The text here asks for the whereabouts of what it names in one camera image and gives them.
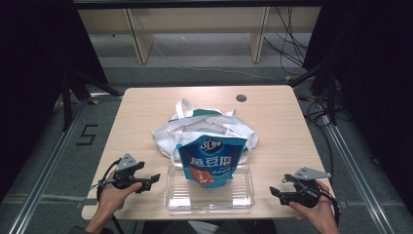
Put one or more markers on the black metal stand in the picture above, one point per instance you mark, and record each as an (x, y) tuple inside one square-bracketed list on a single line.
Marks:
[(329, 94), (69, 97)]

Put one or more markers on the white and green tote bag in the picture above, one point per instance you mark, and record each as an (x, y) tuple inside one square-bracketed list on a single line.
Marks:
[(198, 125)]

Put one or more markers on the blue snack pouch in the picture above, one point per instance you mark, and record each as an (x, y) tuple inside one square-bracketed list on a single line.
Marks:
[(207, 162)]

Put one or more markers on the clear plastic container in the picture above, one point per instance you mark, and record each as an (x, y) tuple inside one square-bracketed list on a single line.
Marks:
[(209, 198)]

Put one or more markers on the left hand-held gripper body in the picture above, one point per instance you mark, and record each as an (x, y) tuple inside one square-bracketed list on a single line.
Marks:
[(125, 172)]

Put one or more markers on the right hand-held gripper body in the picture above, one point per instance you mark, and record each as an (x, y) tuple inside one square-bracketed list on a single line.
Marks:
[(307, 187)]

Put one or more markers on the light wooden shelf unit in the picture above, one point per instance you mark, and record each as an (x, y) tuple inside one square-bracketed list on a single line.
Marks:
[(195, 19)]

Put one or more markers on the dark curtain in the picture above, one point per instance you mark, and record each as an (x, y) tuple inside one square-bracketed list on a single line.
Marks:
[(376, 81), (32, 81)]

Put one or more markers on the person's right hand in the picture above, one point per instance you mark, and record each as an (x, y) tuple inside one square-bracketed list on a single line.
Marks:
[(316, 213)]

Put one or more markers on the aluminium floor rail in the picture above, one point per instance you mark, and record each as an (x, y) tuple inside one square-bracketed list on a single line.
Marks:
[(357, 169), (45, 169)]

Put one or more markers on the person's left hand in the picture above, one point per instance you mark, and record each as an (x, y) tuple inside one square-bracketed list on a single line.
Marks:
[(113, 196)]

